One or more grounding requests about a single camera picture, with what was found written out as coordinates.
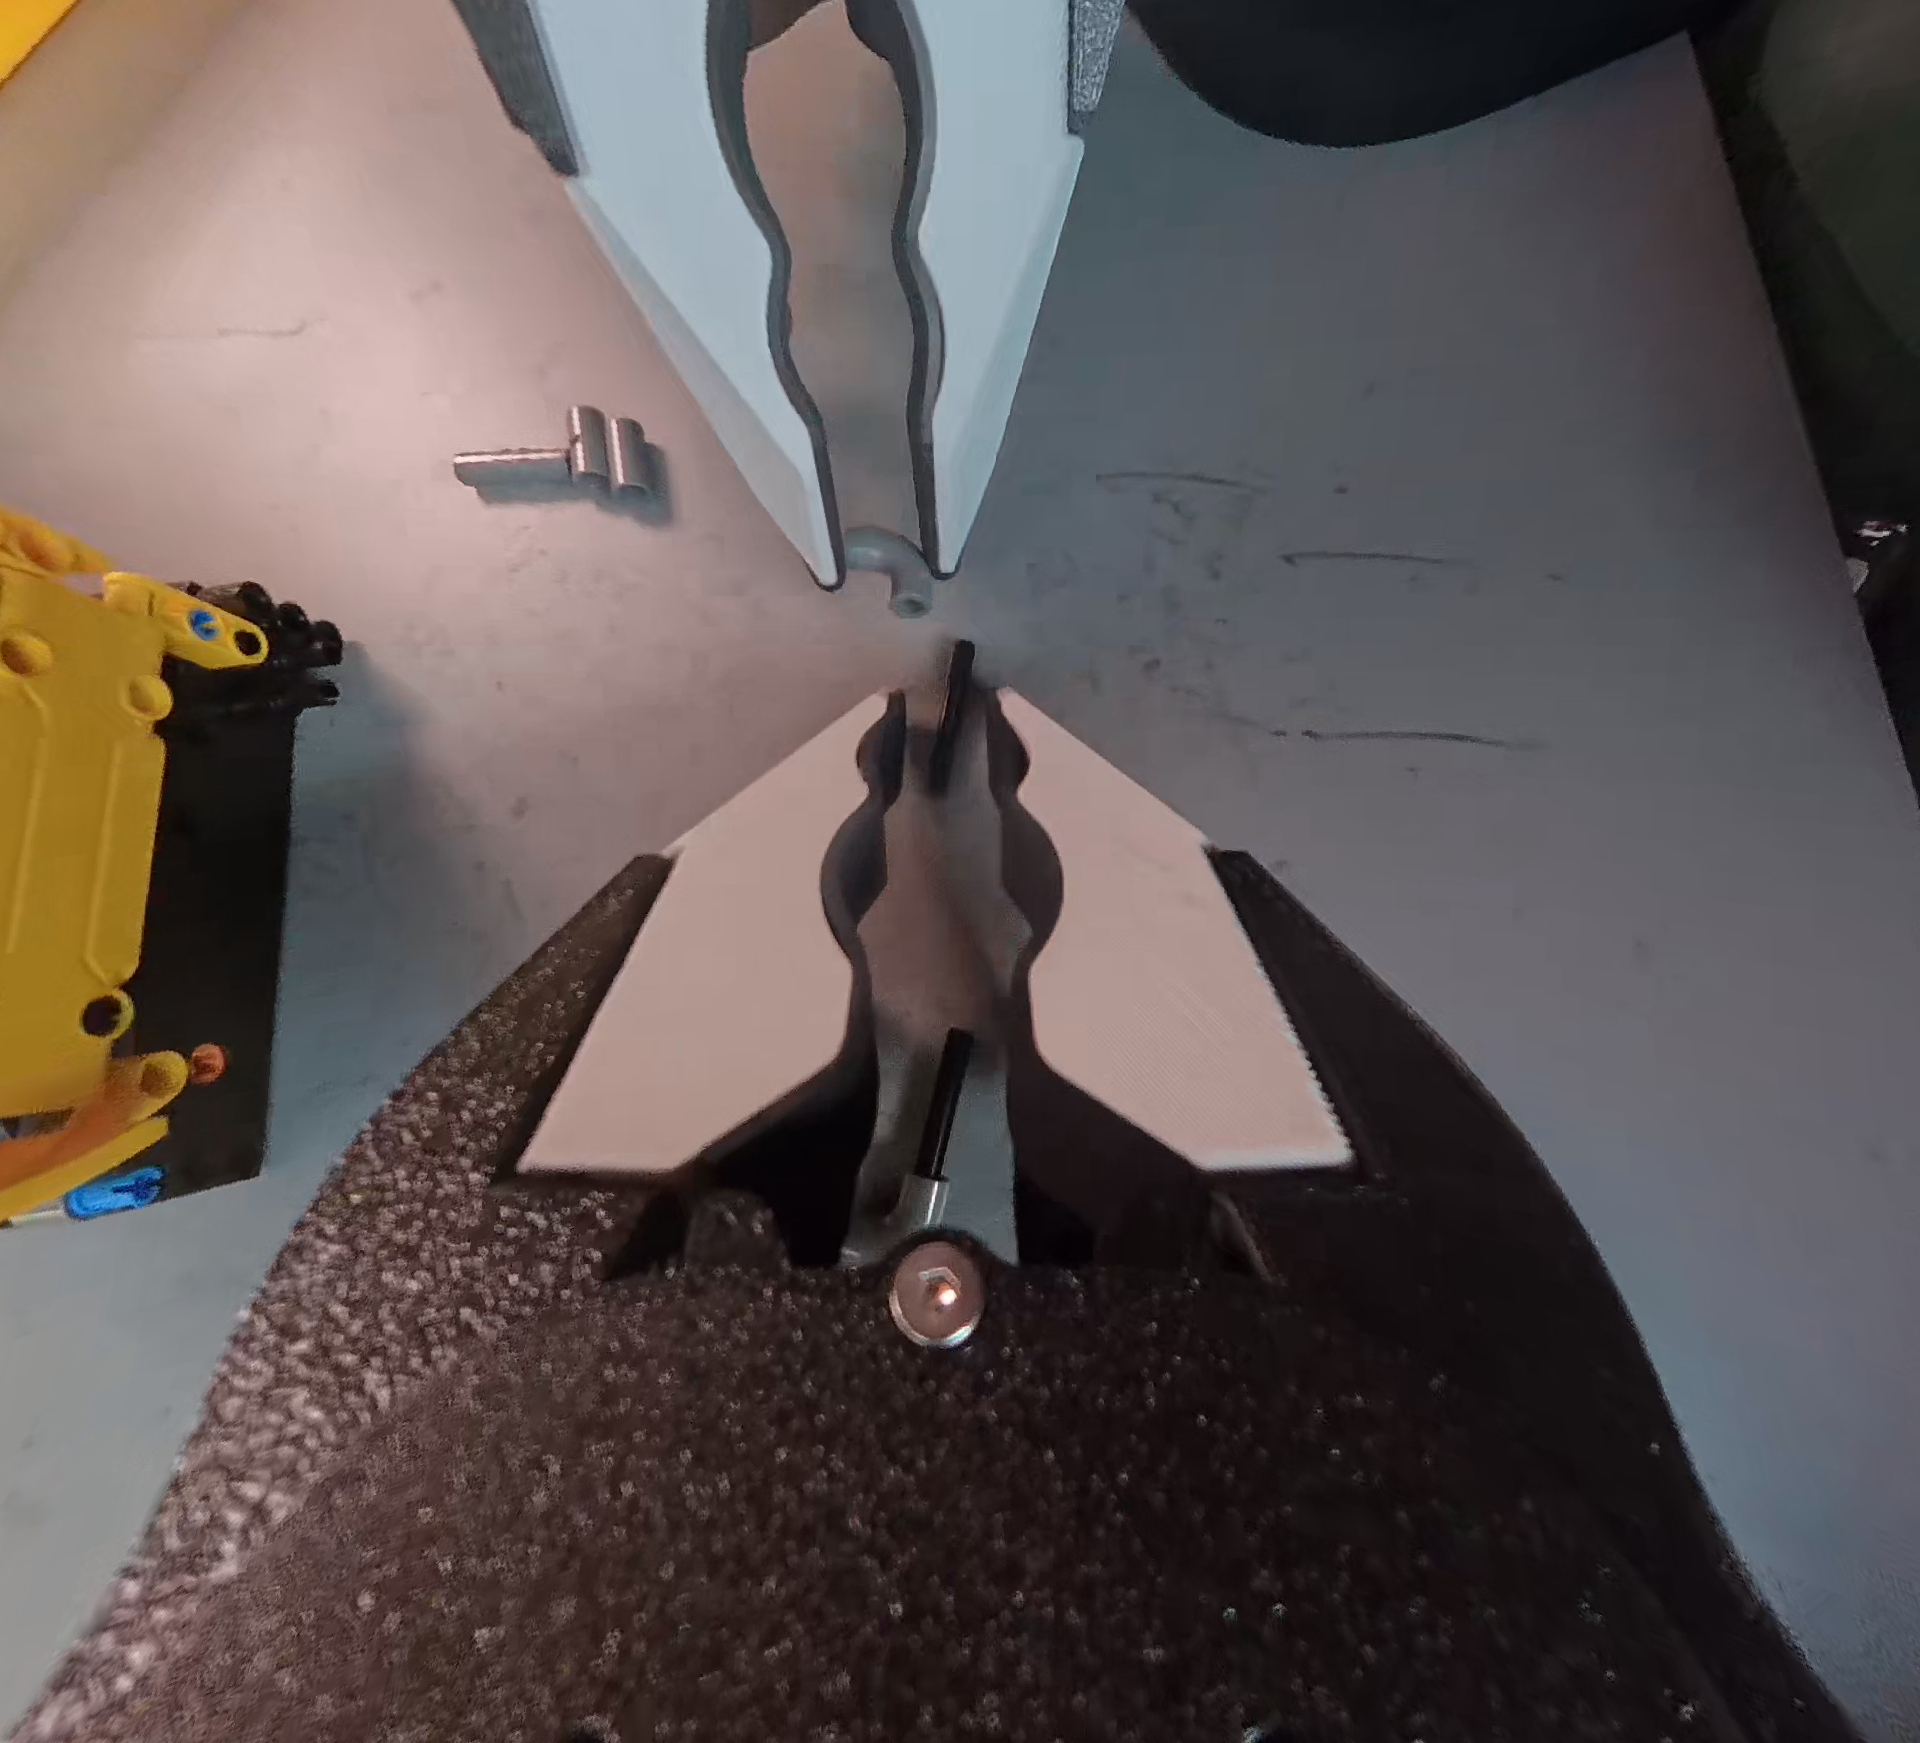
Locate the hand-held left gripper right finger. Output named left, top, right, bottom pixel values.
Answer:
left=985, top=689, right=1356, bottom=1270

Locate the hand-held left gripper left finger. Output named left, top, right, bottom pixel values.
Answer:
left=516, top=689, right=909, bottom=1270

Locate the yellow lego robot model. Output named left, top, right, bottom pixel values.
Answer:
left=0, top=504, right=345, bottom=1228

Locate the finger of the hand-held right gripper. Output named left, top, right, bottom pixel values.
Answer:
left=473, top=0, right=853, bottom=595
left=830, top=0, right=1088, bottom=581

